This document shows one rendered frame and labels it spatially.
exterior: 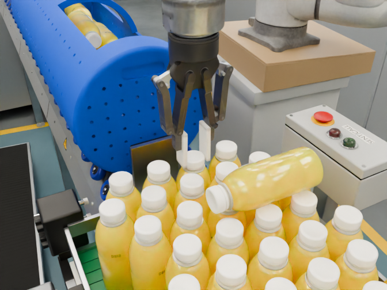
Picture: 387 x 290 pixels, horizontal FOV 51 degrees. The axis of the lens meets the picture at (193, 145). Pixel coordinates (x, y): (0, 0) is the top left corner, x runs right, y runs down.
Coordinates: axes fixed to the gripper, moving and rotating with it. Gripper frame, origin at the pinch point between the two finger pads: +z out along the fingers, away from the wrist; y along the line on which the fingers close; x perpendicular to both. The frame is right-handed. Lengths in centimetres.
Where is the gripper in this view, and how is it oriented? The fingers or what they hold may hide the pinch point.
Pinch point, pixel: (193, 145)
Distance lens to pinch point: 70.0
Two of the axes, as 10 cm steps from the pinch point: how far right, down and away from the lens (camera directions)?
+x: 4.6, 5.0, -7.3
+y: -8.9, 2.6, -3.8
